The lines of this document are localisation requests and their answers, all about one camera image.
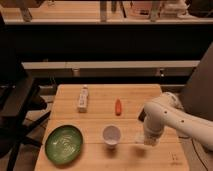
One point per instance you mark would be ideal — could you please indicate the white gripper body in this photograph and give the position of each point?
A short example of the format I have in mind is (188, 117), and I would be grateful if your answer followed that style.
(151, 140)

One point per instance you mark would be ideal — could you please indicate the white ceramic cup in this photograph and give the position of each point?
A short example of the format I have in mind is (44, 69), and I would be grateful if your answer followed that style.
(111, 136)

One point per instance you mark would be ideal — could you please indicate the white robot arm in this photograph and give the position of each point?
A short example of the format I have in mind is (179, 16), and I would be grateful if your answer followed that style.
(165, 110)

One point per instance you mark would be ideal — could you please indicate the green ceramic plate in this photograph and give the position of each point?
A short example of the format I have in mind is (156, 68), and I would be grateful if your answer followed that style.
(64, 144)

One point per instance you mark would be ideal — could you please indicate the black rectangular block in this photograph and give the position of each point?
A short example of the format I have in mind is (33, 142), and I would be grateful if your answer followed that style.
(141, 116)

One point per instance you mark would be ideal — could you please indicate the orange toy carrot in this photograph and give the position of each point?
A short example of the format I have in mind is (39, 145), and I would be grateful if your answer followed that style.
(118, 107)

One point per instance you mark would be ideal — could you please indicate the grey chair back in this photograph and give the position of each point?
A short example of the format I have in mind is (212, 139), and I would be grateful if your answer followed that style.
(197, 95)

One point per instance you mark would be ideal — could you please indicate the black office chair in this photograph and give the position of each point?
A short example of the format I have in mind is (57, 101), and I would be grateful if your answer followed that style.
(19, 94)

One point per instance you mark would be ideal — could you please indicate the grey metal rail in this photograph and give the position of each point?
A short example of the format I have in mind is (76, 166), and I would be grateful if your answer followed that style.
(111, 68)

